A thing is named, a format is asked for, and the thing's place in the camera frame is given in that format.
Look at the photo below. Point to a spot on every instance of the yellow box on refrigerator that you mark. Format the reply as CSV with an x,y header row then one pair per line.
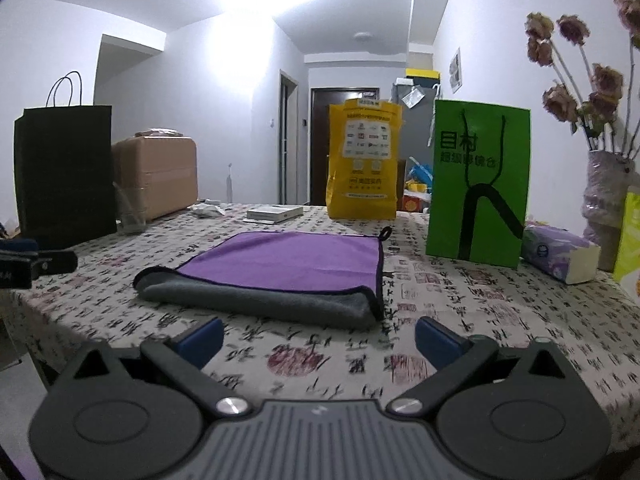
x,y
422,73

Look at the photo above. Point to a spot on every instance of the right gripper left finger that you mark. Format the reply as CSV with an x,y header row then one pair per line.
x,y
132,413

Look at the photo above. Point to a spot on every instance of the wall picture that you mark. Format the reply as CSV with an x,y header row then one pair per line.
x,y
455,72

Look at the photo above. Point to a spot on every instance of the yellow paper bag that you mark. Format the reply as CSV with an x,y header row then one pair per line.
x,y
363,160

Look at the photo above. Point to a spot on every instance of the light green package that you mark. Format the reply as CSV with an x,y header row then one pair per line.
x,y
627,267

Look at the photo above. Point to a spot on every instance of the clear glass cup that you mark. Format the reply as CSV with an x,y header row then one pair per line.
x,y
131,209

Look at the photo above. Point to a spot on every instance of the black paper shopping bag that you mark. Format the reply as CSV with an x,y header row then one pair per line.
x,y
63,171

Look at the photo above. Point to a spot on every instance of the beige suitcase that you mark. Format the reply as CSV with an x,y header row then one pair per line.
x,y
157,174

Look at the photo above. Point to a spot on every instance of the calligraphy print tablecloth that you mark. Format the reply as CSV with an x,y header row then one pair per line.
x,y
595,324

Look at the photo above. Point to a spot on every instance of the white flat box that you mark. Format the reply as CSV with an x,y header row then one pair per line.
x,y
273,214

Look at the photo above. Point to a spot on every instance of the grey refrigerator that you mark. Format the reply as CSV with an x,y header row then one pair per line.
x,y
417,106

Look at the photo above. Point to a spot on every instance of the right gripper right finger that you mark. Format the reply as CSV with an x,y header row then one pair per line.
x,y
504,413

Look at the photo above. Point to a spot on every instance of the wrapped flower vase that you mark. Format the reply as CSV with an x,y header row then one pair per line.
x,y
609,176

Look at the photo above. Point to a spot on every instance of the purple tissue pack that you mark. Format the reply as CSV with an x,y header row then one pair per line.
x,y
569,258

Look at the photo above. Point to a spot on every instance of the crumpled white paper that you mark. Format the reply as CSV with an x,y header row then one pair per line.
x,y
208,209

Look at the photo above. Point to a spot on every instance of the green paper shopping bag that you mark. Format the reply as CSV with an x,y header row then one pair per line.
x,y
480,183

